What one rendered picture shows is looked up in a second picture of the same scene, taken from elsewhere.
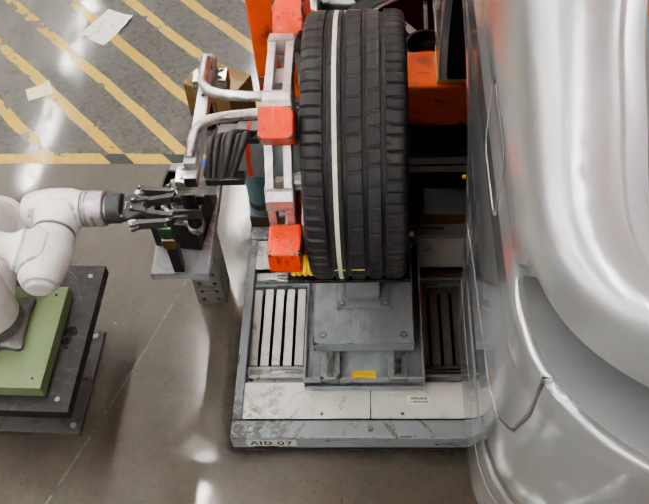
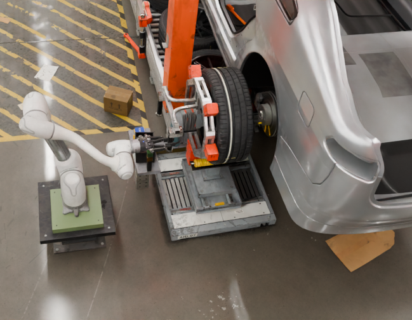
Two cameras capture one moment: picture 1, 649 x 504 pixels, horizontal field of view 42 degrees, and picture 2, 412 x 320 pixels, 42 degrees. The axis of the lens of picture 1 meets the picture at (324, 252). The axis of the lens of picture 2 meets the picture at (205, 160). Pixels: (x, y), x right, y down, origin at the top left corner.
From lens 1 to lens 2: 1.80 m
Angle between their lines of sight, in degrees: 18
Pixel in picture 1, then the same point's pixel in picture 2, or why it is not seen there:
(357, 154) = (238, 117)
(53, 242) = (129, 159)
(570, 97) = (334, 94)
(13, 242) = (115, 160)
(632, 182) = (353, 113)
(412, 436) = (240, 224)
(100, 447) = (116, 250)
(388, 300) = (222, 175)
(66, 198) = (126, 143)
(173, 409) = (141, 231)
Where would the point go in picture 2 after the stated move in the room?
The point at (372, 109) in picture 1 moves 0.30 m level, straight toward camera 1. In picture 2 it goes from (241, 101) to (256, 136)
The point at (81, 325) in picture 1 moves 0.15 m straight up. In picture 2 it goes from (106, 199) to (106, 186)
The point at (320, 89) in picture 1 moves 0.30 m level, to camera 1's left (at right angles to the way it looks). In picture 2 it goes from (223, 96) to (178, 104)
